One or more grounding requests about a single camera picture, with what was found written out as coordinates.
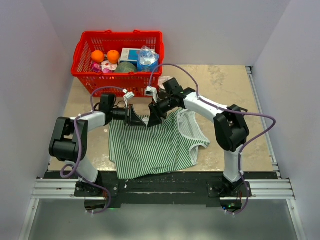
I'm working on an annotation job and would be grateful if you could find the small black square frame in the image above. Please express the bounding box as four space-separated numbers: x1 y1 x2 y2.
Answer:
239 107 248 113

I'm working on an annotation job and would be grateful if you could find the right orange fruit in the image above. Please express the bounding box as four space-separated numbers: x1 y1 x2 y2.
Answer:
107 50 121 64

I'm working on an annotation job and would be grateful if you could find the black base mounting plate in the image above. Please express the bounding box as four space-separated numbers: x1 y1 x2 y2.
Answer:
33 171 280 211

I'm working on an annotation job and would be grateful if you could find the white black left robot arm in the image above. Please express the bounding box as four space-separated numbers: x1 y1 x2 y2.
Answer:
48 90 145 196

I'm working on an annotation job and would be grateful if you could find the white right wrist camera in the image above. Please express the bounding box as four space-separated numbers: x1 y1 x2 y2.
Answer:
144 86 158 102

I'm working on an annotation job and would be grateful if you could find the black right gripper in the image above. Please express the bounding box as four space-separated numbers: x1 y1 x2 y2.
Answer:
148 95 176 128

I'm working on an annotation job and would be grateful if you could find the black wrapped toilet roll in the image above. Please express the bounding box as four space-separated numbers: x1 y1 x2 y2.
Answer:
158 76 172 100

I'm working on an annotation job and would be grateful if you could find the white blue carton box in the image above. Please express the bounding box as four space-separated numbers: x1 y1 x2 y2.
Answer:
118 48 141 66

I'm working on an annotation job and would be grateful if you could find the left orange fruit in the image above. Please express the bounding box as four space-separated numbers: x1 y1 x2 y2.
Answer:
91 50 105 64

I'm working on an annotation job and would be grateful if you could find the pink white snack packet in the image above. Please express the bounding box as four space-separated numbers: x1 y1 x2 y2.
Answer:
91 60 118 74

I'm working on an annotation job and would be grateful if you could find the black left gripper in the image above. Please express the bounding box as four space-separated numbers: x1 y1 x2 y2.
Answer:
110 104 146 127

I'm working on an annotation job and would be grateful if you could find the green white striped garment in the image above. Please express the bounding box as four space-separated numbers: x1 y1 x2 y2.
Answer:
108 108 211 180

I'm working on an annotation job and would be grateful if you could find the orange fruit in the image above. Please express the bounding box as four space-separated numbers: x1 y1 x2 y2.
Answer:
107 50 121 64
91 50 105 64

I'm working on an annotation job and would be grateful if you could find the red plastic shopping basket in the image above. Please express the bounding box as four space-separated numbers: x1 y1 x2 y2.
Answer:
70 30 165 98

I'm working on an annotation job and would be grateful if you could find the blue wrapped tissue pack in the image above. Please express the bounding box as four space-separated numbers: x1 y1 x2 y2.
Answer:
137 46 160 72

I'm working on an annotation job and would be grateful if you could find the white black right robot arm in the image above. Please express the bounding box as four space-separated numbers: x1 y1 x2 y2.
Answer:
145 78 250 197

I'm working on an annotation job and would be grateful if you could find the green melon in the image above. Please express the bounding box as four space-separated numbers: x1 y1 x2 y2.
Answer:
114 61 138 74

